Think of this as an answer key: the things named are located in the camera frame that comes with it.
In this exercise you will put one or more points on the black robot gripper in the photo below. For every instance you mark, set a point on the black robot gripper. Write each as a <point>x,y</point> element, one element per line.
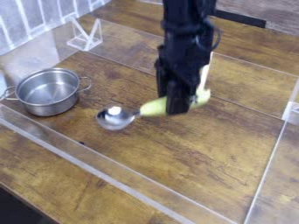
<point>185,52</point>

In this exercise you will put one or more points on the clear acrylic barrier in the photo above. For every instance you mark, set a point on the clear acrylic barrier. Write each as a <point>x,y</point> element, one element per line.
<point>156,194</point>
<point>276,204</point>

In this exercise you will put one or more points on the green handled metal spoon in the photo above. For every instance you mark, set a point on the green handled metal spoon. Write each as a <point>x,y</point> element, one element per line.
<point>116,119</point>

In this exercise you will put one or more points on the clear acrylic right barrier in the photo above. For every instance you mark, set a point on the clear acrylic right barrier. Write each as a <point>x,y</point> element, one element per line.
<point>276,204</point>

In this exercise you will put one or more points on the clear acrylic triangle bracket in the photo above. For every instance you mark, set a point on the clear acrylic triangle bracket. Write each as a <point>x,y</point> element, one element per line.
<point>85,41</point>

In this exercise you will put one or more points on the black bar on table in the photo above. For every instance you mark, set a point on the black bar on table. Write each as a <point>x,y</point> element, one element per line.
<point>248,20</point>

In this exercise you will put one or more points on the clear acrylic front barrier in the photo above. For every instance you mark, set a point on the clear acrylic front barrier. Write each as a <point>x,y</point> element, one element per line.
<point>156,194</point>

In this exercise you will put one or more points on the small stainless steel pot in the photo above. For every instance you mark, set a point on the small stainless steel pot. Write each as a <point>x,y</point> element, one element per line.
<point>49,92</point>

